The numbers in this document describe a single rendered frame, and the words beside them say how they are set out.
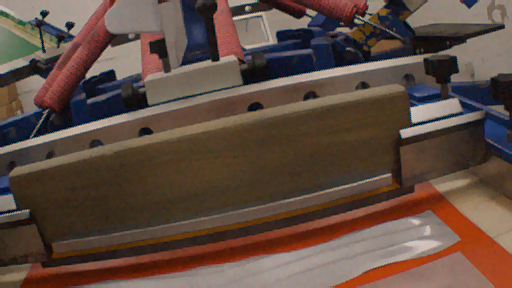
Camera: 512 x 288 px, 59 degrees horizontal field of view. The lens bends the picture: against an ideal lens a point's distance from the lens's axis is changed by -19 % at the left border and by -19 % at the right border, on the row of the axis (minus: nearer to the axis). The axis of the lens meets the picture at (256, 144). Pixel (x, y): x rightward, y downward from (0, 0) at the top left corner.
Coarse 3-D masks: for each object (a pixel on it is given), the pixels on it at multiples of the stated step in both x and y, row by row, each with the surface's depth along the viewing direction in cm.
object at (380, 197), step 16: (384, 192) 46; (400, 192) 46; (336, 208) 46; (352, 208) 46; (256, 224) 45; (272, 224) 45; (288, 224) 46; (176, 240) 45; (192, 240) 45; (208, 240) 45; (80, 256) 44; (96, 256) 44; (112, 256) 44; (128, 256) 45
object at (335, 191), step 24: (312, 192) 43; (336, 192) 43; (360, 192) 43; (192, 216) 43; (216, 216) 42; (240, 216) 42; (264, 216) 43; (72, 240) 41; (96, 240) 41; (120, 240) 42
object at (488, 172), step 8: (488, 152) 44; (488, 160) 44; (496, 160) 42; (504, 160) 41; (472, 168) 48; (480, 168) 46; (488, 168) 44; (496, 168) 43; (504, 168) 41; (480, 176) 46; (488, 176) 45; (496, 176) 43; (504, 176) 41; (488, 184) 45; (496, 184) 43; (504, 184) 41; (504, 192) 41
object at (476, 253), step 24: (432, 192) 47; (336, 216) 47; (360, 216) 46; (384, 216) 45; (408, 216) 43; (456, 216) 41; (240, 240) 46; (264, 240) 45; (288, 240) 45; (312, 240) 44; (480, 240) 36; (408, 264) 36; (432, 264) 35; (456, 264) 34; (480, 264) 32; (504, 264) 31
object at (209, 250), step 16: (144, 256) 46; (160, 256) 46; (176, 256) 45; (192, 256) 45; (208, 256) 44; (32, 272) 45; (48, 272) 45; (64, 272) 44; (80, 272) 44; (96, 272) 44; (112, 272) 43; (128, 272) 43; (144, 272) 43; (160, 272) 42
